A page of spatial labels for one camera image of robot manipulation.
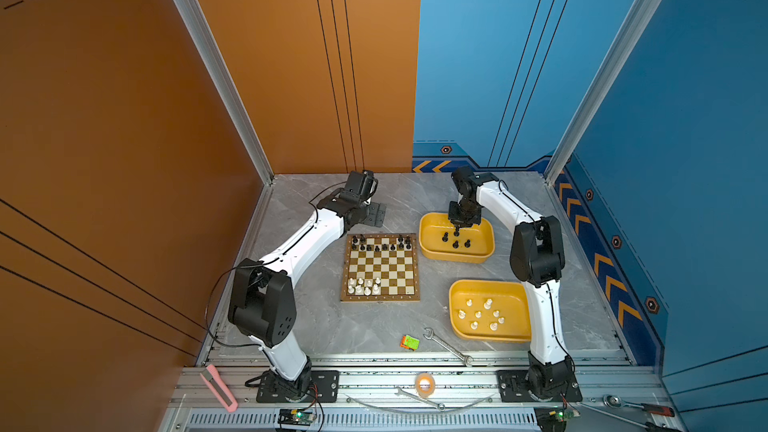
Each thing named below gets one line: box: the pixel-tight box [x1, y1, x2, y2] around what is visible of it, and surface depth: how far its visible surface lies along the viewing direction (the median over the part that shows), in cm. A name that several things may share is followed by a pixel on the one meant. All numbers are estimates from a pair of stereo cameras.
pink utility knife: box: [199, 364, 239, 413], surface depth 74 cm
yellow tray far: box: [419, 212, 496, 264], surface depth 102 cm
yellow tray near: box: [448, 279, 531, 343], surface depth 86 cm
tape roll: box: [415, 373, 436, 398], surface depth 76 cm
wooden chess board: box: [340, 233, 421, 303], surface depth 95 cm
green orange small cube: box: [400, 334, 420, 351], surface depth 80 cm
